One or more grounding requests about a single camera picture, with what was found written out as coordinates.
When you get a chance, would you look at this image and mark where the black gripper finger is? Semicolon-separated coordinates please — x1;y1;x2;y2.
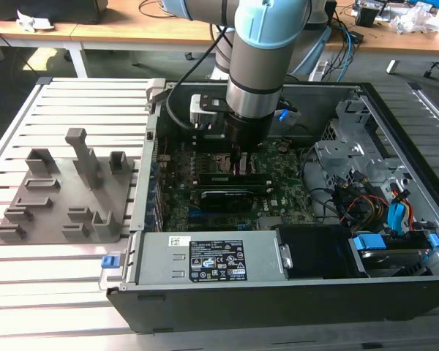
230;144;258;177

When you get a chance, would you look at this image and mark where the black graphics card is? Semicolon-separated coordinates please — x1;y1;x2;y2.
198;188;254;214

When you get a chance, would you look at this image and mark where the green motherboard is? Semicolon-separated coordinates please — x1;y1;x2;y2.
155;133;318;233

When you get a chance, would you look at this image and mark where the silver metal drive cage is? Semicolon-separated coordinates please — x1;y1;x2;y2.
314;98;414;191

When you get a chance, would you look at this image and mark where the white power strip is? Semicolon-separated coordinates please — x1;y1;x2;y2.
309;58;329;82

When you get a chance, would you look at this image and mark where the black plastic shroud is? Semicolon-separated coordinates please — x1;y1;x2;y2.
273;224;356;281

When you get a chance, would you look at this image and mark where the grey power supply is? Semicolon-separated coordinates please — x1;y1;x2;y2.
134;230;279;290

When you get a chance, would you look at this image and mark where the black upright box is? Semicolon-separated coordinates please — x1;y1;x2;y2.
324;0;338;44

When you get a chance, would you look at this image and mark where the black open PC case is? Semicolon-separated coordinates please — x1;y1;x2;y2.
98;78;439;333

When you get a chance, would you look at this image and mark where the blue disk carrier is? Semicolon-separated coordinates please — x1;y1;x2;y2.
353;234;439;257

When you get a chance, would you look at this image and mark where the wooden desk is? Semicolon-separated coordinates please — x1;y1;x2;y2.
0;0;439;56

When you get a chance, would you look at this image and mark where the black container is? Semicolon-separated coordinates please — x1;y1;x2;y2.
354;5;382;27

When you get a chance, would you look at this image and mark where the grey parts rack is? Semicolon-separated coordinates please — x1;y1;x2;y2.
0;127;136;246

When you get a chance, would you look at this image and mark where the hard disk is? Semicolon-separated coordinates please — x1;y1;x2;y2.
361;247;427;276

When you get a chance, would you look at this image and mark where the white crumpled plastic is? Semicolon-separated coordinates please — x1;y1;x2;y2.
389;1;439;36

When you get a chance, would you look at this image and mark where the black desktop device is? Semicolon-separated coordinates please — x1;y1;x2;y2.
0;0;109;26

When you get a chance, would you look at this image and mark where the white tissue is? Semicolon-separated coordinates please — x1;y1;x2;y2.
16;10;55;32

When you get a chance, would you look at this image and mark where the metal socket cover frame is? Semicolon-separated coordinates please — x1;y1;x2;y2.
211;152;260;180

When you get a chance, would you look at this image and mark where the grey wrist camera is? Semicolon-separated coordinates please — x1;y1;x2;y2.
189;94;228;129

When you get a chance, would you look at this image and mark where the red black thin wire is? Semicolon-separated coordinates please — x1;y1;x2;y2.
157;135;172;162

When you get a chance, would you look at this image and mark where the black camera cable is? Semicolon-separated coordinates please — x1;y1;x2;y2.
165;23;239;132

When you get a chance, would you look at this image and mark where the blue cable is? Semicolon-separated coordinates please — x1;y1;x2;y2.
336;21;356;82

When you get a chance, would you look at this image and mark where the red yellow power wire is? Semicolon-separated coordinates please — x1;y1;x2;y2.
345;195;389;222

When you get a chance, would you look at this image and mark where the blue flat data wire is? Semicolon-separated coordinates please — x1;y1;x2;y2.
386;200;414;235

